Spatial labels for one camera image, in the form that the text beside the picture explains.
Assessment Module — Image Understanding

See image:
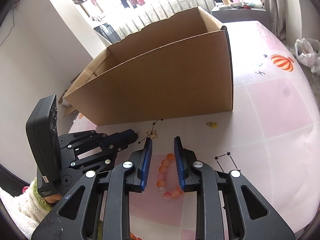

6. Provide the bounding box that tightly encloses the white plastic bag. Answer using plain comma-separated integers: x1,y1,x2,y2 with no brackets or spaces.
295,38,320,76

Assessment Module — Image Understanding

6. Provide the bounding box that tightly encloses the orange bead bracelet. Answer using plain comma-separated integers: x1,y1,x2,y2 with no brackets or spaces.
156,153,185,200

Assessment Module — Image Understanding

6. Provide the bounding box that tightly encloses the left hand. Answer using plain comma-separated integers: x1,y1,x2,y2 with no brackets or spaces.
44,193,62,205

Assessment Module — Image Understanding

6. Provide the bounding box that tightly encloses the large cardboard box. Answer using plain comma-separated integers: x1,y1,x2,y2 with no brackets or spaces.
65,7,234,126

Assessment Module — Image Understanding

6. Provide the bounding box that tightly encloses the grey curtain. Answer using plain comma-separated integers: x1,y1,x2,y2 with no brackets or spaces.
264,0,286,41

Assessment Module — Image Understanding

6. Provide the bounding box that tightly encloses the small yellow gold charm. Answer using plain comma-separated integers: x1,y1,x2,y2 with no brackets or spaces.
206,121,217,128

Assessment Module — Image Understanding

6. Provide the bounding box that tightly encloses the left camera black housing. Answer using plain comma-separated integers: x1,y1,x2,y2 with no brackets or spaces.
25,94,61,197

